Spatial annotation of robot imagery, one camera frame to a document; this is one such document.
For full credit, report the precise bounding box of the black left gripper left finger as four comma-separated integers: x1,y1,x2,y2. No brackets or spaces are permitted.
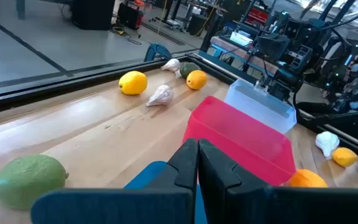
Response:
30,138,198,224

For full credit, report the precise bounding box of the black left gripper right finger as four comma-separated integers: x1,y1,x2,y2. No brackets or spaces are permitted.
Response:
198,139,358,224

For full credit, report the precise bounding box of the yellow lemon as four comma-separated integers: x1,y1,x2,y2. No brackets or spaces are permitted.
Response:
118,70,149,96
287,169,328,189
186,69,208,91
331,147,358,168

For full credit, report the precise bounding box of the white garlic bulb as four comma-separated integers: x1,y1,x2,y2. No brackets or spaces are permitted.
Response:
314,131,341,160
160,58,181,73
145,84,175,108

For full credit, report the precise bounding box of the green lime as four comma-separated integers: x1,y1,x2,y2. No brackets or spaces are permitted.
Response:
0,154,70,211
179,62,201,79

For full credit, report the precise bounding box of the blue plastic basket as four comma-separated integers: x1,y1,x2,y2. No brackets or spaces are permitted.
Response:
123,161,208,224

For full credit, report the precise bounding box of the clear plastic basket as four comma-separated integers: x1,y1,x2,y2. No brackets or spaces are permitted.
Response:
224,78,298,134

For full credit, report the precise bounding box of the wooden workbench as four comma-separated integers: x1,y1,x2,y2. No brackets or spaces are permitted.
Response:
209,35,279,75

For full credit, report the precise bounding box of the red toolbox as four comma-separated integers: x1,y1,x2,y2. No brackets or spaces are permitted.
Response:
244,6,270,27

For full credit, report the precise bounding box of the pink plastic basket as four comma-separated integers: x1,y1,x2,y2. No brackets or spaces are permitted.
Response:
181,95,297,187

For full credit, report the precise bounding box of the black pole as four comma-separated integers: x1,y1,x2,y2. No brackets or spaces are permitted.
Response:
199,9,225,53

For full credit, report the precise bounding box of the black bin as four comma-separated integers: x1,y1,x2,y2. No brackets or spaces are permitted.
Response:
187,14,209,37

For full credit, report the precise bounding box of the red and black machine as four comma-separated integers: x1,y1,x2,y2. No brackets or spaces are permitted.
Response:
117,1,145,31

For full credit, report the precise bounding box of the black cabinet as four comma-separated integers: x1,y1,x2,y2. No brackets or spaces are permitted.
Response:
71,0,116,31

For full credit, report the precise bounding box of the floor cable bundle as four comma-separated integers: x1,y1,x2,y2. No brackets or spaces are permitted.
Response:
109,24,142,46

